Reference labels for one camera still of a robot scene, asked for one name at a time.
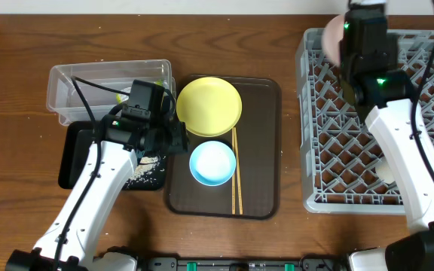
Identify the light blue bowl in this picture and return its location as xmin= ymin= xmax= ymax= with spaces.
xmin=188 ymin=141 xmax=237 ymax=187

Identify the green snack wrapper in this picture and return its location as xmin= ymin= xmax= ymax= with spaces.
xmin=116 ymin=80 xmax=167 ymax=103

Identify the wooden chopstick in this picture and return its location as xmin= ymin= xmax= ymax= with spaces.
xmin=233 ymin=127 xmax=243 ymax=215
xmin=231 ymin=127 xmax=237 ymax=215

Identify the small white green cup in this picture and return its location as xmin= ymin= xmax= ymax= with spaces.
xmin=375 ymin=157 xmax=395 ymax=184

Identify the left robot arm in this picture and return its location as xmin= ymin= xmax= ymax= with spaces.
xmin=5 ymin=114 xmax=188 ymax=270

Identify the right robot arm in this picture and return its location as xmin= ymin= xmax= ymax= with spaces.
xmin=339 ymin=3 xmax=434 ymax=270

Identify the grey plastic dishwasher rack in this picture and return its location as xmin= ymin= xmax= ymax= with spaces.
xmin=295 ymin=28 xmax=434 ymax=215

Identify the spilled rice pile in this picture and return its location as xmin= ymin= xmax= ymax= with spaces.
xmin=124 ymin=156 xmax=164 ymax=190

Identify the yellow round plate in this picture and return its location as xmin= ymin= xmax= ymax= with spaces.
xmin=176 ymin=77 xmax=243 ymax=137

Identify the clear plastic bin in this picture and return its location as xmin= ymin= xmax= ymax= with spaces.
xmin=47 ymin=59 xmax=176 ymax=126

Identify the black plastic bin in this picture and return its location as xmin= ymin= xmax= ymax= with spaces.
xmin=58 ymin=121 xmax=167 ymax=190

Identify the dark brown serving tray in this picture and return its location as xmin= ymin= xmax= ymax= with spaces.
xmin=165 ymin=76 xmax=281 ymax=220

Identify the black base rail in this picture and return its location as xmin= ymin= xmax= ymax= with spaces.
xmin=137 ymin=256 xmax=350 ymax=271

